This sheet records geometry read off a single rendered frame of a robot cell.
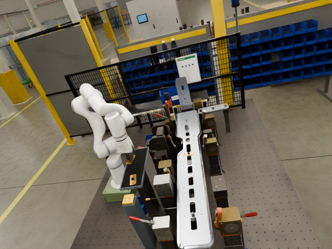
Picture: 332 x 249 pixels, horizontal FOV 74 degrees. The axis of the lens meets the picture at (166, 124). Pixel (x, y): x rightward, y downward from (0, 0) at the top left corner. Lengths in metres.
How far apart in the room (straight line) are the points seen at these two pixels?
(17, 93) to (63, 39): 5.42
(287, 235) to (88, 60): 3.27
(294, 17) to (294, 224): 2.85
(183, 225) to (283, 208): 0.73
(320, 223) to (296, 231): 0.95
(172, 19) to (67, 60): 4.94
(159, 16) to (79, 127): 5.04
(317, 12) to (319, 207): 2.52
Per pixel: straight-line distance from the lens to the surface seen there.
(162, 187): 1.41
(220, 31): 2.43
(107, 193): 1.97
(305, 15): 3.85
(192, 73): 2.46
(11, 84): 8.95
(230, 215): 1.24
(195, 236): 1.27
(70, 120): 4.43
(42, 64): 4.15
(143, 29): 8.33
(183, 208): 1.38
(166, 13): 8.13
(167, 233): 1.30
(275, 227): 1.65
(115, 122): 1.28
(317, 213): 2.63
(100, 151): 1.74
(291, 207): 1.74
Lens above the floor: 2.08
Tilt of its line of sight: 31 degrees down
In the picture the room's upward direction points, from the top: 16 degrees counter-clockwise
